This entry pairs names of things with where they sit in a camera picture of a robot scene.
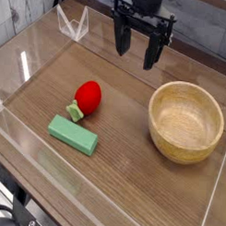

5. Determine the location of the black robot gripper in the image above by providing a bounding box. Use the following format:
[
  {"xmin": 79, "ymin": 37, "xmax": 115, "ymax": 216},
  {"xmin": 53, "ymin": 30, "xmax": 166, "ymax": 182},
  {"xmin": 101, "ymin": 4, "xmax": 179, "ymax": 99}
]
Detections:
[{"xmin": 112, "ymin": 0, "xmax": 177, "ymax": 70}]

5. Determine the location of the red plush strawberry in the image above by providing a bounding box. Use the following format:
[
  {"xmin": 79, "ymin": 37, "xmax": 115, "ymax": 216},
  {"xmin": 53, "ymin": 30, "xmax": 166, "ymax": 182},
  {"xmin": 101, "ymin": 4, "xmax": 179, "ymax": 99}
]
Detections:
[{"xmin": 66, "ymin": 81, "xmax": 101, "ymax": 123}]

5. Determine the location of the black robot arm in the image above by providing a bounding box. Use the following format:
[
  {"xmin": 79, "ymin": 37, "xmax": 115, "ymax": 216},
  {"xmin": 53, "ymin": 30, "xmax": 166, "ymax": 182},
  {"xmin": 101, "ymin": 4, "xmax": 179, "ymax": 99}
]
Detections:
[{"xmin": 111, "ymin": 0, "xmax": 177, "ymax": 70}]

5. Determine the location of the wooden bowl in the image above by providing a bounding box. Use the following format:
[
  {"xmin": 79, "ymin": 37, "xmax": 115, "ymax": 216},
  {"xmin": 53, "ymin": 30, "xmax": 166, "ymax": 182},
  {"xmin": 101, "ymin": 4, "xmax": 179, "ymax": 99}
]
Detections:
[{"xmin": 148, "ymin": 81, "xmax": 224, "ymax": 164}]

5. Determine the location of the green rectangular block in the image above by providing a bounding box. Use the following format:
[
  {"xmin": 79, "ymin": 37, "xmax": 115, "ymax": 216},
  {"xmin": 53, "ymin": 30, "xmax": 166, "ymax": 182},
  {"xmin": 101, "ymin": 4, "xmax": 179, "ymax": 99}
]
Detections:
[{"xmin": 48, "ymin": 114, "xmax": 99, "ymax": 157}]

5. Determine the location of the black table clamp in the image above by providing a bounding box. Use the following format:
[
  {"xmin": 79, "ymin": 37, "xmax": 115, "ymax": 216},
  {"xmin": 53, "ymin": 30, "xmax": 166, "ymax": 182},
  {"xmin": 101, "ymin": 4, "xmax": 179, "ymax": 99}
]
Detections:
[{"xmin": 13, "ymin": 197, "xmax": 41, "ymax": 226}]

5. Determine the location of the clear acrylic corner bracket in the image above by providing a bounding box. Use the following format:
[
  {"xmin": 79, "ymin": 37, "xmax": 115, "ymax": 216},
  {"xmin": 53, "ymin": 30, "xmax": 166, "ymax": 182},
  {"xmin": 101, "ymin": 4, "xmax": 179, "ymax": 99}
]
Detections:
[{"xmin": 56, "ymin": 5, "xmax": 89, "ymax": 42}]

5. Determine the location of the clear acrylic tray wall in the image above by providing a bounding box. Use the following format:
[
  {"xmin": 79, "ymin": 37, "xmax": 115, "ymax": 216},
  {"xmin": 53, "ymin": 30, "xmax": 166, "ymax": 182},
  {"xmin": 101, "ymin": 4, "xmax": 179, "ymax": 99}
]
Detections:
[{"xmin": 0, "ymin": 1, "xmax": 226, "ymax": 226}]

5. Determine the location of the black cable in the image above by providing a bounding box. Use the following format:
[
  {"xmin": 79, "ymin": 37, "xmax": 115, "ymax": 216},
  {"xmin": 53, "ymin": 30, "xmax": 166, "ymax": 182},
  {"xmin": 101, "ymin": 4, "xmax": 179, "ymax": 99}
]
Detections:
[{"xmin": 0, "ymin": 204, "xmax": 14, "ymax": 215}]

